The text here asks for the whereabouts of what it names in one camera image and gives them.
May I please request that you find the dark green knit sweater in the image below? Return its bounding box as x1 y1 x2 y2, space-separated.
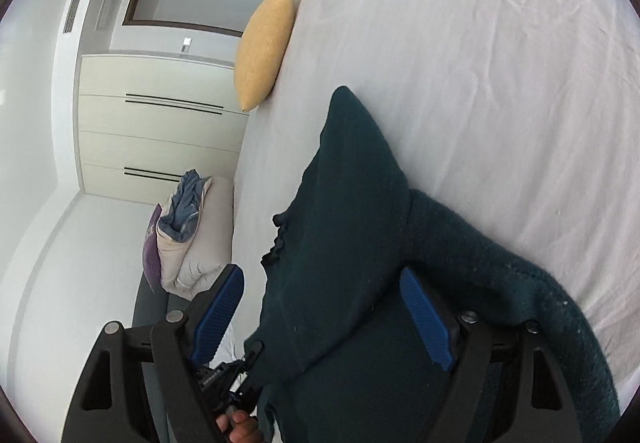
250 86 620 442

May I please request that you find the person's left hand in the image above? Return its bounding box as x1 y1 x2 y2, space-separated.
216 411 265 443

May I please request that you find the folded beige duvet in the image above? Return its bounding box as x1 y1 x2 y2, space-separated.
156 176 233 300

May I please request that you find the dark grey sofa bench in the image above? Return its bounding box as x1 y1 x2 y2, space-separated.
132 275 189 443

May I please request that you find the purple pillow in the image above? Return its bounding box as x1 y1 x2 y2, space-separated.
142 204 162 291

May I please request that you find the blue grey crumpled garment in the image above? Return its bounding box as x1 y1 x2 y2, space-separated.
157 169 210 243

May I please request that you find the cream wardrobe with drawers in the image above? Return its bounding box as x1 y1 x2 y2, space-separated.
77 53 248 204

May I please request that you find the yellow cushion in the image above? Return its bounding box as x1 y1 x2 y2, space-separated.
233 0 296 112

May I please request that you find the white bed sheet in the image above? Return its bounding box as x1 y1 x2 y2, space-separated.
232 0 639 442

